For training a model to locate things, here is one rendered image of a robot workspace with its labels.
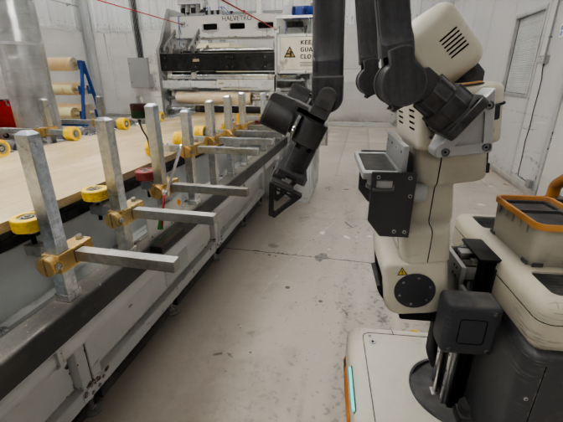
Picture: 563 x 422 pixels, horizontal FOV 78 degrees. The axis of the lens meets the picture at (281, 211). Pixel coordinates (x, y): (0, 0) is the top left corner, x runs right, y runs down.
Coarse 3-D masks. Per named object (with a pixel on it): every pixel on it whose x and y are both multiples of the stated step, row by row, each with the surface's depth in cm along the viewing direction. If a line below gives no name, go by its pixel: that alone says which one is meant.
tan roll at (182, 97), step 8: (168, 96) 363; (176, 96) 357; (184, 96) 355; (192, 96) 353; (200, 96) 352; (208, 96) 350; (216, 96) 348; (232, 96) 345; (248, 96) 342; (256, 96) 345; (216, 104) 355; (232, 104) 351; (248, 104) 347
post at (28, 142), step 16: (16, 144) 76; (32, 144) 76; (32, 160) 77; (32, 176) 79; (48, 176) 81; (32, 192) 80; (48, 192) 81; (48, 208) 82; (48, 224) 83; (48, 240) 84; (64, 240) 87; (64, 288) 89
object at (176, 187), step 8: (144, 184) 136; (176, 184) 134; (184, 184) 134; (192, 184) 134; (200, 184) 134; (208, 184) 134; (184, 192) 134; (192, 192) 133; (200, 192) 132; (208, 192) 132; (216, 192) 131; (224, 192) 130; (232, 192) 130; (240, 192) 129; (248, 192) 130
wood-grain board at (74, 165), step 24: (168, 120) 298; (192, 120) 298; (216, 120) 298; (72, 144) 191; (96, 144) 191; (120, 144) 191; (144, 144) 191; (0, 168) 140; (72, 168) 140; (96, 168) 140; (0, 192) 112; (24, 192) 112; (72, 192) 112; (0, 216) 92
